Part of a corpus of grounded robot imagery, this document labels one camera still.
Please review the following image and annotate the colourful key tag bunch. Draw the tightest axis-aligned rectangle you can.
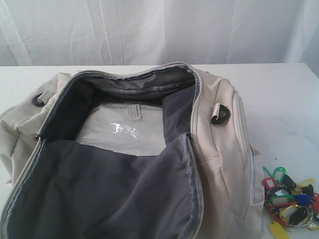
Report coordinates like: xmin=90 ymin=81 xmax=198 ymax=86
xmin=262 ymin=167 xmax=319 ymax=239

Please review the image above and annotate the cream white duffel bag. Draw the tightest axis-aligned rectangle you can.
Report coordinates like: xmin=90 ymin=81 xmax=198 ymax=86
xmin=0 ymin=63 xmax=264 ymax=239

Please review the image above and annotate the clear plastic-wrapped white package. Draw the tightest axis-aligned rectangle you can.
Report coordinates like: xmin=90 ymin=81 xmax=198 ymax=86
xmin=76 ymin=103 xmax=166 ymax=156

